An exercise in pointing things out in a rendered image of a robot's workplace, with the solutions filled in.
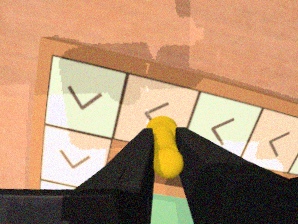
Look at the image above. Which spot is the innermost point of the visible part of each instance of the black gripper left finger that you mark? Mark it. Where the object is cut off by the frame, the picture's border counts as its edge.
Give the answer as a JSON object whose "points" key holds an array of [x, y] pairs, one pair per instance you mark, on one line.
{"points": [[120, 193]]}

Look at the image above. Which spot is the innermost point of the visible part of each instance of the yellow game pawn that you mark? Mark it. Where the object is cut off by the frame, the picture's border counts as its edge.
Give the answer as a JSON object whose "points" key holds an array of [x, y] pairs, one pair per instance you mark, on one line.
{"points": [[167, 161]]}

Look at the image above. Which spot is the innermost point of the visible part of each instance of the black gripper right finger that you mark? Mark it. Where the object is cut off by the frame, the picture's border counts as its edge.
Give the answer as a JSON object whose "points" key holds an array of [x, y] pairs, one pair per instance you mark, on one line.
{"points": [[223, 188]]}

